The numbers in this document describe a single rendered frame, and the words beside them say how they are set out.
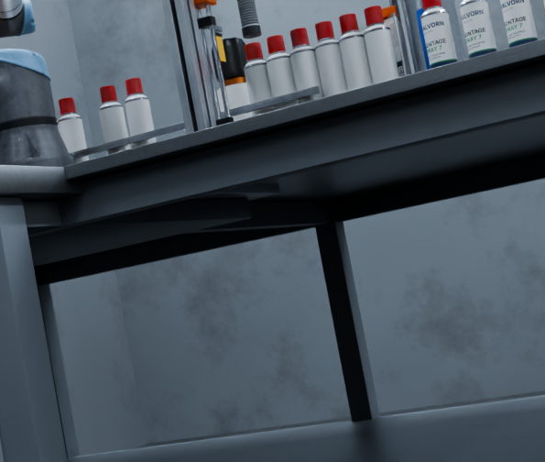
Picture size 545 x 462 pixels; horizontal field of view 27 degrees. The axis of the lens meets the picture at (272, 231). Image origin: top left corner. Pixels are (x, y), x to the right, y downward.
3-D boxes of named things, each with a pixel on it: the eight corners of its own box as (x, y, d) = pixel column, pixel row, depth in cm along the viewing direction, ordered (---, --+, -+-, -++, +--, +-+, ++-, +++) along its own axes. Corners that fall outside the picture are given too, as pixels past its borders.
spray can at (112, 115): (140, 179, 244) (124, 84, 245) (127, 179, 239) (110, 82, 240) (120, 184, 246) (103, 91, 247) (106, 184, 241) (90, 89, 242)
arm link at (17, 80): (57, 113, 204) (43, 38, 204) (-20, 125, 201) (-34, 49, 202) (58, 124, 215) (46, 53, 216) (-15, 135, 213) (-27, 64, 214)
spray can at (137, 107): (167, 172, 241) (149, 77, 242) (154, 172, 236) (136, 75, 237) (146, 178, 243) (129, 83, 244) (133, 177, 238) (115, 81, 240)
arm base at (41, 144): (92, 167, 209) (82, 114, 210) (28, 170, 197) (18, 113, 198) (38, 183, 219) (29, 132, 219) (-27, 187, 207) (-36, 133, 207)
